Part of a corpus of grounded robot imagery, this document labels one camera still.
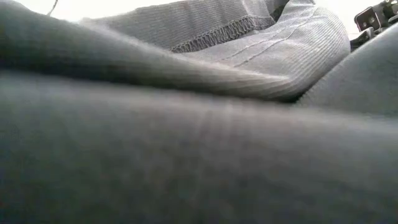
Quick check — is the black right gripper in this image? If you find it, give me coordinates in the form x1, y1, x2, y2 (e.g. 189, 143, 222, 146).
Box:
350, 0, 398, 52

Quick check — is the grey ribbed knit garment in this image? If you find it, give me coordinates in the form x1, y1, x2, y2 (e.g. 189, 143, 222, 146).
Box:
0, 0, 398, 224

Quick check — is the thin black cable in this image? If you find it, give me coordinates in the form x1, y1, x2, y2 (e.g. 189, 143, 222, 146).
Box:
46, 0, 59, 16

